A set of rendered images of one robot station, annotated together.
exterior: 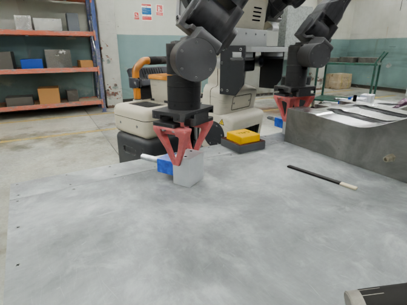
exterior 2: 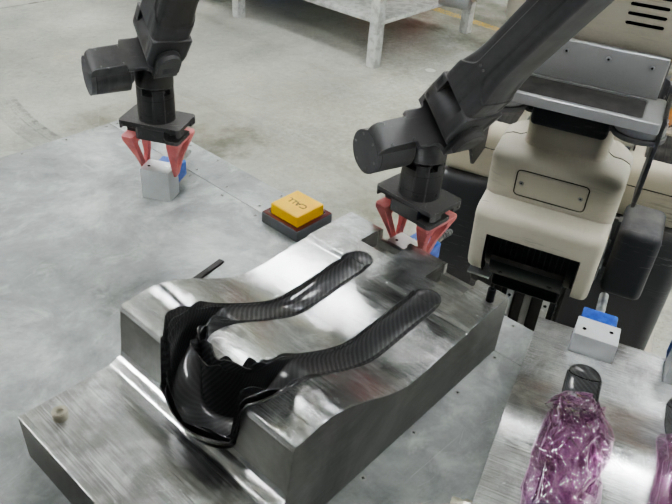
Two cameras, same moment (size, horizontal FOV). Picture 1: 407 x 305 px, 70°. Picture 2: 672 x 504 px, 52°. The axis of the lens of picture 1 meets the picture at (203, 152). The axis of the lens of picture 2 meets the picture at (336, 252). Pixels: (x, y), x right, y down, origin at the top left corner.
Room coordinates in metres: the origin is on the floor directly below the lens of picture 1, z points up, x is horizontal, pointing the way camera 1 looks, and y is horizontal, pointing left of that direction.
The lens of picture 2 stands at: (0.45, -1.00, 1.41)
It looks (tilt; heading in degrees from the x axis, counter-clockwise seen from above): 36 degrees down; 71
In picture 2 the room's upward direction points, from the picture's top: 5 degrees clockwise
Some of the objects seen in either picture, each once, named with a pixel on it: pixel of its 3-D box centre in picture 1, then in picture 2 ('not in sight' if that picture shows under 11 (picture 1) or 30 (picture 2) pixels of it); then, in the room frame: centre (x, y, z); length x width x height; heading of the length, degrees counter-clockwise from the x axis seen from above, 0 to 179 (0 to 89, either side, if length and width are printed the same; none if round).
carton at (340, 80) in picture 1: (338, 80); not in sight; (8.36, -3.79, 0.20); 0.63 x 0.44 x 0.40; 118
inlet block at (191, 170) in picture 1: (168, 162); (172, 167); (0.52, 0.07, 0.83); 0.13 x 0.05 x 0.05; 59
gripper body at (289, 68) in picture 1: (295, 78); (421, 179); (0.83, -0.26, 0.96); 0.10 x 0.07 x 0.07; 119
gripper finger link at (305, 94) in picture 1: (296, 104); (420, 227); (0.83, -0.27, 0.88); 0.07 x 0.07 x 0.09; 28
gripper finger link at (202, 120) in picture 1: (188, 135); (167, 148); (0.51, 0.03, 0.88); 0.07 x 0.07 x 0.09; 59
